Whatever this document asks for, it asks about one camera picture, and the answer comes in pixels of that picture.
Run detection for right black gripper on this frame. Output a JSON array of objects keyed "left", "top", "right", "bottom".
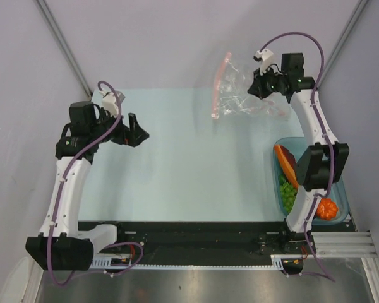
[{"left": 248, "top": 65, "right": 286, "bottom": 100}]

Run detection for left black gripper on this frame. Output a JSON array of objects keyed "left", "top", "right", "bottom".
[{"left": 90, "top": 107, "right": 148, "bottom": 147}]

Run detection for clear zip top bag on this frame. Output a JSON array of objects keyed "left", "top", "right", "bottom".
[{"left": 211, "top": 52, "right": 291, "bottom": 120}]

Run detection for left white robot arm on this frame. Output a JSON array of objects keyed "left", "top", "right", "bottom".
[{"left": 25, "top": 101, "right": 150, "bottom": 271}]

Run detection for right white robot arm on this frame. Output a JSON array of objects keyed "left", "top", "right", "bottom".
[{"left": 248, "top": 49, "right": 349, "bottom": 253}]

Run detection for blue plastic food tray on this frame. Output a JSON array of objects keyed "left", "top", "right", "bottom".
[{"left": 272, "top": 137, "right": 349, "bottom": 226}]

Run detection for green toy grapes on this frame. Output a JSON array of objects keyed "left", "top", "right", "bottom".
[{"left": 279, "top": 175, "right": 297, "bottom": 215}]

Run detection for orange toy pumpkin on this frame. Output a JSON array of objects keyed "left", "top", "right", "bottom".
[{"left": 316, "top": 198, "right": 339, "bottom": 220}]

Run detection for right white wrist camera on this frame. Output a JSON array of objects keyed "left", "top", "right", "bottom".
[{"left": 253, "top": 49, "right": 274, "bottom": 75}]

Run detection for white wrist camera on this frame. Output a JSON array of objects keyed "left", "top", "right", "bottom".
[
  {"left": 253, "top": 49, "right": 274, "bottom": 75},
  {"left": 99, "top": 90, "right": 125, "bottom": 117}
]

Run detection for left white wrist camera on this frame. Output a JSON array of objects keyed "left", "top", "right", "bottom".
[{"left": 99, "top": 90, "right": 125, "bottom": 117}]

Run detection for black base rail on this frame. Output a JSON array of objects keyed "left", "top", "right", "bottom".
[{"left": 77, "top": 220, "right": 358, "bottom": 274}]

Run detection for white slotted cable duct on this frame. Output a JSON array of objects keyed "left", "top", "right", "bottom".
[{"left": 89, "top": 255, "right": 284, "bottom": 271}]

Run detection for aluminium frame profile right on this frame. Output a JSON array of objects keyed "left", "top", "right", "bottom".
[{"left": 312, "top": 232, "right": 379, "bottom": 302}]

